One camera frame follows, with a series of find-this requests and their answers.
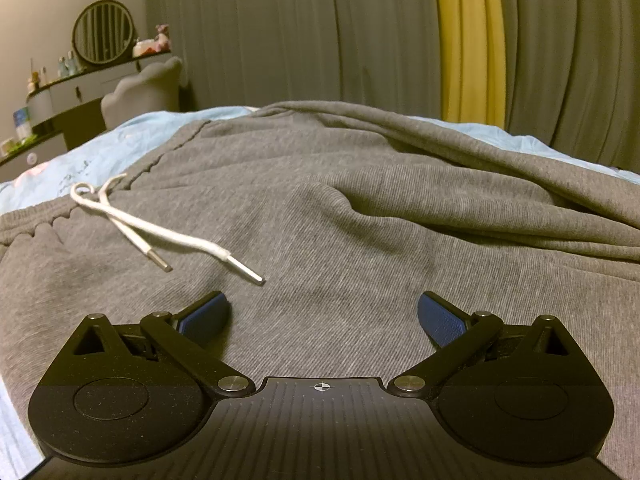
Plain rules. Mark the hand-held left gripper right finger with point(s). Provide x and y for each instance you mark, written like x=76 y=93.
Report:
x=442 y=321

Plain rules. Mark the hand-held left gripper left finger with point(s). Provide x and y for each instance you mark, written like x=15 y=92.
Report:
x=206 y=317

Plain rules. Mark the light blue mushroom-print bedsheet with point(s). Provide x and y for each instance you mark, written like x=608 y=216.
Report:
x=75 y=160

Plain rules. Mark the grey upholstered chair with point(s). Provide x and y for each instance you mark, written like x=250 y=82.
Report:
x=142 y=97

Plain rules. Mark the blue and white box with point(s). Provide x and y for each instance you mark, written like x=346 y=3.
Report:
x=21 y=122

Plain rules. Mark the pink plush toy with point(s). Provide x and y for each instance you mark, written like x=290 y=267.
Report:
x=163 y=39

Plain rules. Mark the yellow curtain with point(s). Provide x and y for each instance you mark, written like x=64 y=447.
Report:
x=467 y=40

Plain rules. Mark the small cosmetic bottle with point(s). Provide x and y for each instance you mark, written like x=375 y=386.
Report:
x=34 y=81
x=70 y=63

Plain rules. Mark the round black-framed mirror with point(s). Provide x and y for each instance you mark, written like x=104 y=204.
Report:
x=104 y=32

